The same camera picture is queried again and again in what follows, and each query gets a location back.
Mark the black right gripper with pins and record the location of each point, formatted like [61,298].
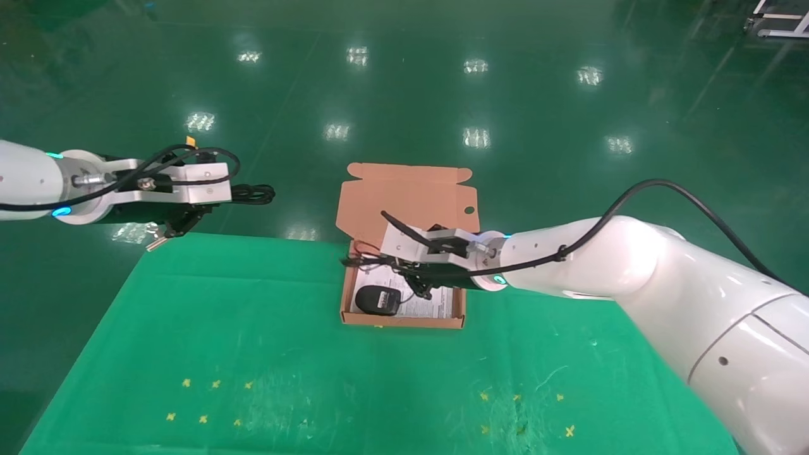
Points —
[452,277]

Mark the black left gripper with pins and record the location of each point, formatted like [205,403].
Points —
[145,213]

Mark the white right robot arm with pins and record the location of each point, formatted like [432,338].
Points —
[695,297]

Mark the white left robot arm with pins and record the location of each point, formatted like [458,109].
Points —
[31,180]

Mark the open brown cardboard box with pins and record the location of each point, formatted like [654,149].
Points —
[404,196]

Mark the white printed manual sheet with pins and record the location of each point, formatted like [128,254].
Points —
[436,303]

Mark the silver binder clip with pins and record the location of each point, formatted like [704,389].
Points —
[155,244]

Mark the green table mat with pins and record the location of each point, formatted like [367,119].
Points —
[316,379]

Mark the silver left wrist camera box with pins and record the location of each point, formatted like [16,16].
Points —
[205,183]

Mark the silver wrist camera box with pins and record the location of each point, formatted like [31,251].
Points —
[404,246]
[205,183]

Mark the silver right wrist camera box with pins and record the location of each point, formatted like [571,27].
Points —
[404,246]

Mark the white metal frame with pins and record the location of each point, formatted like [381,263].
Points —
[784,33]

